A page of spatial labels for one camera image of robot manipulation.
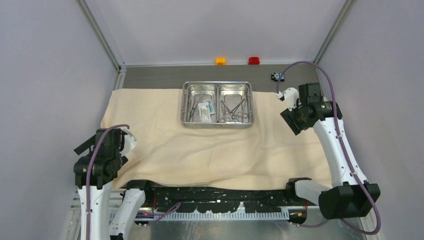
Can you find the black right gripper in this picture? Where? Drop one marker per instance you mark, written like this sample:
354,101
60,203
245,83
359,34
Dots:
289,117

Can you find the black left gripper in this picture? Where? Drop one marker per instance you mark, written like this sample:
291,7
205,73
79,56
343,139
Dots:
86,145

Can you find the cream cloth wrap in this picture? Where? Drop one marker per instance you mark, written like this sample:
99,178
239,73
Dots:
262,157

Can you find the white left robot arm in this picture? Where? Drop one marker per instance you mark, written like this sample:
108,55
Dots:
94,176

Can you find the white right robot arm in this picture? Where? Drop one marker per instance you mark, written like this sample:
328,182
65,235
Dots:
350,195

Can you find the blue owl number tag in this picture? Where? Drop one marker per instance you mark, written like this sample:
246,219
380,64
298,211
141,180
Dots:
277,76

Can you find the steel scissors pile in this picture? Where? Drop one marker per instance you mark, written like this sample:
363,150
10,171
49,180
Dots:
236,115

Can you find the red block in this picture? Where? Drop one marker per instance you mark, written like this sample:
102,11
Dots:
254,60

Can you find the steel forceps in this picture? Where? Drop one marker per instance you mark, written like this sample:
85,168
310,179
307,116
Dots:
194,106

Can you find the yellow block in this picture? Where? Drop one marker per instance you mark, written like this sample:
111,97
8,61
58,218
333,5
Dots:
220,61

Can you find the green white sterile packet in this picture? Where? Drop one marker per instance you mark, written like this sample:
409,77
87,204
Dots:
206,111

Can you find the steel mesh instrument tray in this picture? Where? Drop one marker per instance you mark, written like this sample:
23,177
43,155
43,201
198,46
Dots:
232,92

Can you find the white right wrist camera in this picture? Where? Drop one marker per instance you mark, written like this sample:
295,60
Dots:
290,96

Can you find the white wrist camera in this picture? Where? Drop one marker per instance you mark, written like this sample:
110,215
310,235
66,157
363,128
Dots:
290,96
129,141

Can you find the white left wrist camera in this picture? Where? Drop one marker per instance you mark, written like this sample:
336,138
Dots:
129,141

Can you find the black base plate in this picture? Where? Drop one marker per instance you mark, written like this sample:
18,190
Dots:
216,200

